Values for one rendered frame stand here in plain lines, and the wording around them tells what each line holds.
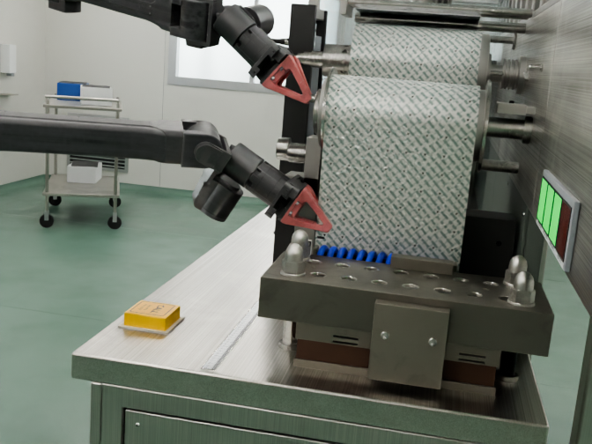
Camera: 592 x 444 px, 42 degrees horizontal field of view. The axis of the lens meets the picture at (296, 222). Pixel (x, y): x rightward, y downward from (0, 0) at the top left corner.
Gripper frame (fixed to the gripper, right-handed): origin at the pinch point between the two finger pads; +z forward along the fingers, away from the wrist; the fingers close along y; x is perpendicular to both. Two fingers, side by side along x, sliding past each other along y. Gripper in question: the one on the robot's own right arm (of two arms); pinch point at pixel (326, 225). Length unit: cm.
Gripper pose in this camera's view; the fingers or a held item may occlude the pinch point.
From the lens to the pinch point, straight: 125.4
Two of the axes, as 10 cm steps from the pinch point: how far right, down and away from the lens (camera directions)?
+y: -2.0, 1.9, -9.6
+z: 8.1, 5.9, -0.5
